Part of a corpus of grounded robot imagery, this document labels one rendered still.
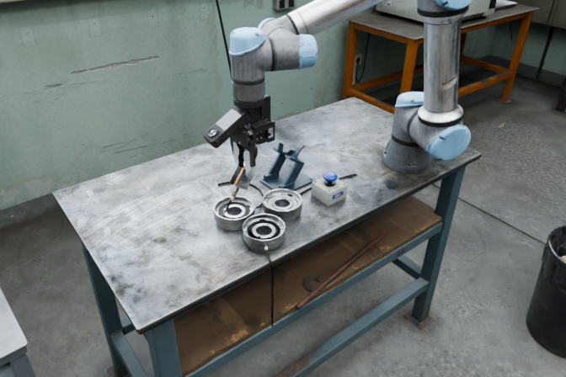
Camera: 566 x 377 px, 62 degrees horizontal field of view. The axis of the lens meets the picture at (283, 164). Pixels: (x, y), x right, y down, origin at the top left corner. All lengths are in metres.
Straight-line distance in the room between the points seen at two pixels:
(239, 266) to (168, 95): 1.84
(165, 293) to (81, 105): 1.73
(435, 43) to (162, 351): 0.95
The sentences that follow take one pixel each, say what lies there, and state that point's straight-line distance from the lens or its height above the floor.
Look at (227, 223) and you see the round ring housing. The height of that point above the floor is 0.83.
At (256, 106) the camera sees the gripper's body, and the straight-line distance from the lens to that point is 1.07.
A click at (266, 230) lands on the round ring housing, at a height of 0.81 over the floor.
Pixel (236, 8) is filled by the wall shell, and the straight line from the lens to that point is 2.91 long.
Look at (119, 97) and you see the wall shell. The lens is 2.70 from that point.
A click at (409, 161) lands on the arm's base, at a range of 1.48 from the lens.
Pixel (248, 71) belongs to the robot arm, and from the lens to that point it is 1.03.
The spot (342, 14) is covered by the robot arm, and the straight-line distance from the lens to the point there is 1.21.
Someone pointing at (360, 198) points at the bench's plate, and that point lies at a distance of 1.34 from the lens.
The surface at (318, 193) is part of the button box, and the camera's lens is 1.30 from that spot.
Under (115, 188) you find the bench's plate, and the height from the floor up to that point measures 0.80.
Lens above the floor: 1.55
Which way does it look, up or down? 31 degrees down
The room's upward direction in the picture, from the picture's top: 1 degrees clockwise
